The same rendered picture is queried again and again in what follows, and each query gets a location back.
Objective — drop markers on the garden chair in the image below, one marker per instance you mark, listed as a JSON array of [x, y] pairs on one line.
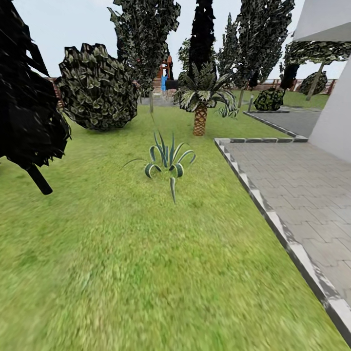
[[157, 91], [167, 95]]

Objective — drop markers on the charcoal grill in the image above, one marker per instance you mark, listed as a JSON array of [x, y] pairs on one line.
[[172, 84]]

